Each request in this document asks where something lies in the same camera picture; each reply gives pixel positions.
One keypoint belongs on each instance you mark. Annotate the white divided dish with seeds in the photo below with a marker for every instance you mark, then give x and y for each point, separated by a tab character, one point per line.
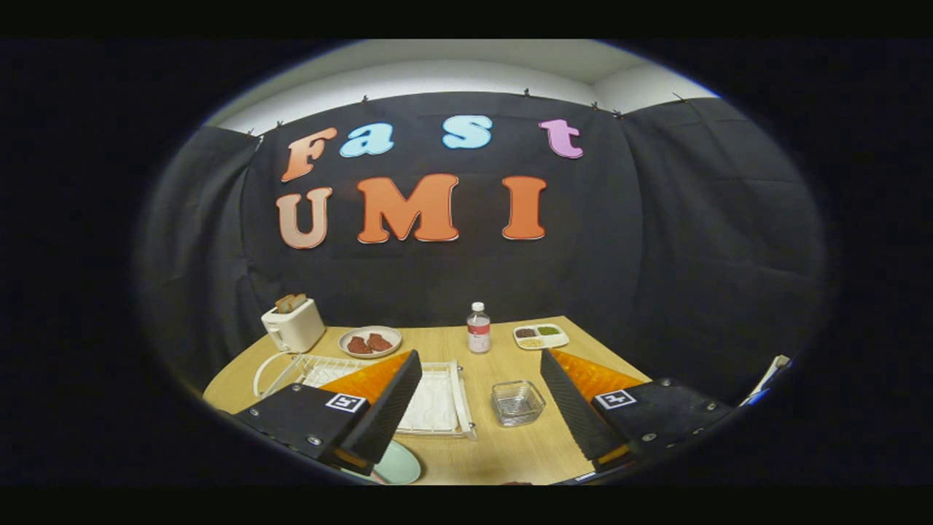
541	337

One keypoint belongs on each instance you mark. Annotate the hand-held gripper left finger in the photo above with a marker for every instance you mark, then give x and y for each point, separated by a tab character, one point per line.
390	415

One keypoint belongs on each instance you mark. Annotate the beige plate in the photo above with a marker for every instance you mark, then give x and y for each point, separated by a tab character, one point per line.
386	354

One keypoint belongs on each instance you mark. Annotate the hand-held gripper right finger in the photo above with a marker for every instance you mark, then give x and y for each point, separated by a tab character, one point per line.
576	408

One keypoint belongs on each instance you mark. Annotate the red meat piece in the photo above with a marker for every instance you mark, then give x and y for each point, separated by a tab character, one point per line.
358	345
379	342

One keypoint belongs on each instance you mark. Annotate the clear plastic water bottle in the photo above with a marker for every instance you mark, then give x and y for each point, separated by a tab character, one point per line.
479	335

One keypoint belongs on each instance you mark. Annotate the brown toast slice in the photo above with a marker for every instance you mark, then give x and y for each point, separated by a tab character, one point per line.
283	305
299	300

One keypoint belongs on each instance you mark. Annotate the white toaster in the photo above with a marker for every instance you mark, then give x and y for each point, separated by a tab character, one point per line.
299	328

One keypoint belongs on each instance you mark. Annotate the white panel with blue edge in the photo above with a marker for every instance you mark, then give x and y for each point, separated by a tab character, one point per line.
765	379

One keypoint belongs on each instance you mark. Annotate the light green plate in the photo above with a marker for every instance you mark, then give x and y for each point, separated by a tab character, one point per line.
401	467

